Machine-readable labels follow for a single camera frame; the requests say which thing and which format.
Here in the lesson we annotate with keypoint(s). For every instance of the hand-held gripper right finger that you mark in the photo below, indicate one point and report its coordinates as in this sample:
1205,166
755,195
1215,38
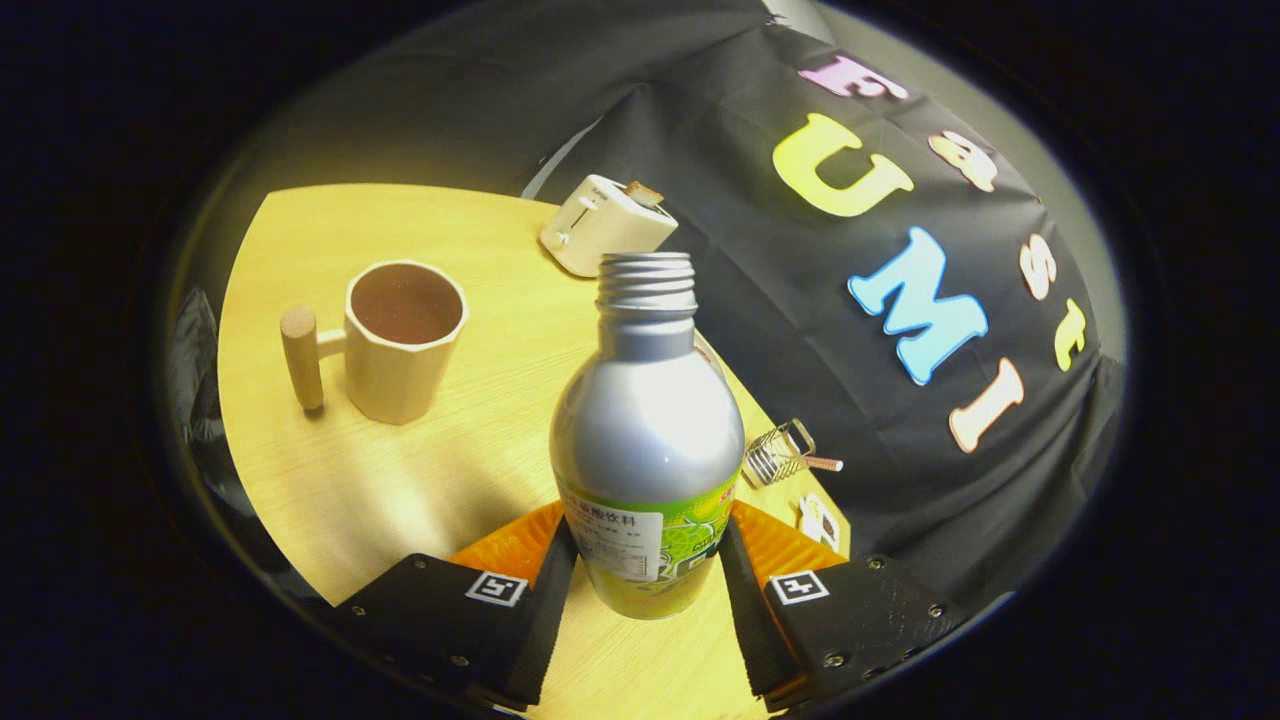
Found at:
745,610

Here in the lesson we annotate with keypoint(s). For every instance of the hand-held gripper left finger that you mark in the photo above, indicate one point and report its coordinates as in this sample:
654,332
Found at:
548,620

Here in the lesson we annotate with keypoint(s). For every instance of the silver juice bottle green label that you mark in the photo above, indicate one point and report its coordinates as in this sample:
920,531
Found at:
645,430

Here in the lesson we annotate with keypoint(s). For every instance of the white divided condiment dish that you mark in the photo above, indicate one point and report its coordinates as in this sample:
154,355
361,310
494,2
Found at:
820,520

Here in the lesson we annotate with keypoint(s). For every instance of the red striped stick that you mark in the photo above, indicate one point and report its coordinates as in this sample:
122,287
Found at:
825,463

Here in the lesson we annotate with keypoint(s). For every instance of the wooden table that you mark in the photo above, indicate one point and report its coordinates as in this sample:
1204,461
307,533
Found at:
400,480

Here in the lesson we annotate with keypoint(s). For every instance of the white round plate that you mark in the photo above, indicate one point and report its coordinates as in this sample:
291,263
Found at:
708,355

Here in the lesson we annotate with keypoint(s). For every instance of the white toaster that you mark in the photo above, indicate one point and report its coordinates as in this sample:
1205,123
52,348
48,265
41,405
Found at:
600,235

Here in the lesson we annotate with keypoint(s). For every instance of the toast bread slice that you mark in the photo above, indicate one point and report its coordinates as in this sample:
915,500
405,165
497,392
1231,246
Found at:
645,192

